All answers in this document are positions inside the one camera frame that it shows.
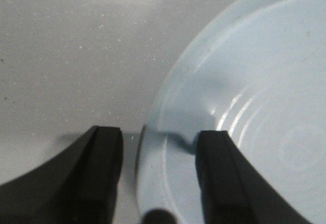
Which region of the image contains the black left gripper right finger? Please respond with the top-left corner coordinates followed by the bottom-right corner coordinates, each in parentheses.
top-left (196, 130), bottom-right (309, 223)

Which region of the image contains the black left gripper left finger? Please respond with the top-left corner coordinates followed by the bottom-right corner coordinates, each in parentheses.
top-left (1, 126), bottom-right (123, 223)

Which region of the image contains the light blue plate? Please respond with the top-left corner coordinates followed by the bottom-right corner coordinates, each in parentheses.
top-left (136, 0), bottom-right (325, 223)

